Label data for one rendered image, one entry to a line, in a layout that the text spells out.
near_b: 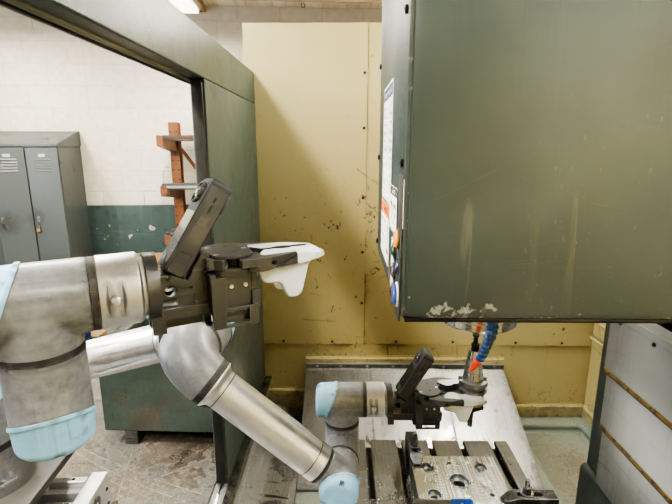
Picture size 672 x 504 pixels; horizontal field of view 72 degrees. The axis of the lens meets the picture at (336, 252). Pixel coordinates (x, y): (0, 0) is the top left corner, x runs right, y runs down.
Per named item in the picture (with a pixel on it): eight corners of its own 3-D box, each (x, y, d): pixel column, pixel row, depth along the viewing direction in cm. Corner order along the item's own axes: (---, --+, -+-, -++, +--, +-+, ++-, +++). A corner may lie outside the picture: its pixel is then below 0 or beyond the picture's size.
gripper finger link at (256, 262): (286, 260, 56) (216, 268, 52) (286, 245, 56) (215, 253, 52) (303, 268, 52) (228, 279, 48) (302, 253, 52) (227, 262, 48)
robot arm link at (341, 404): (317, 408, 106) (316, 374, 104) (365, 408, 106) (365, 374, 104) (315, 428, 99) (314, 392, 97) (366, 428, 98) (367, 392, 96)
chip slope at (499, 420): (291, 530, 148) (289, 459, 143) (307, 413, 214) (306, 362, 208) (568, 534, 147) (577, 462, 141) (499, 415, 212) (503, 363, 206)
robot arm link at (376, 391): (365, 375, 104) (367, 394, 96) (385, 375, 104) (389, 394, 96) (365, 405, 106) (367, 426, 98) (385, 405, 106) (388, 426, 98)
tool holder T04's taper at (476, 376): (485, 384, 97) (487, 354, 96) (463, 382, 98) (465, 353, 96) (481, 374, 102) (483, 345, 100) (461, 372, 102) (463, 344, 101)
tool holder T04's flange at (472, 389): (489, 397, 97) (490, 386, 96) (459, 395, 98) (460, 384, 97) (483, 382, 103) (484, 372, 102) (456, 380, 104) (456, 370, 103)
